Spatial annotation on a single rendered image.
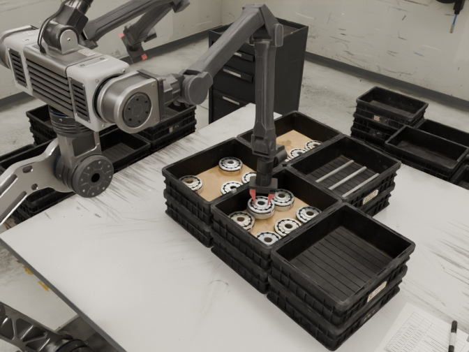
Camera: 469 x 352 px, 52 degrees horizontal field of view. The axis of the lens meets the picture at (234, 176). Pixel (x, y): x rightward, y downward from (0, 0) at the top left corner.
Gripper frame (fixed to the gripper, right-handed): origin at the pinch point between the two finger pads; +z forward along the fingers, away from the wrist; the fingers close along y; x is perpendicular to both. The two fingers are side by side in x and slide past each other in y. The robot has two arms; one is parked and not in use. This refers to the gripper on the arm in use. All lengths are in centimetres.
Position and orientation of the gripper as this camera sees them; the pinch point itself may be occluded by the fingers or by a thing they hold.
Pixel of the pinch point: (261, 202)
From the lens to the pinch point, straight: 179.2
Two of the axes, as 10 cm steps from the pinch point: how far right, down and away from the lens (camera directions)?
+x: -0.8, 5.6, -8.3
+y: -10.0, -0.8, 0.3
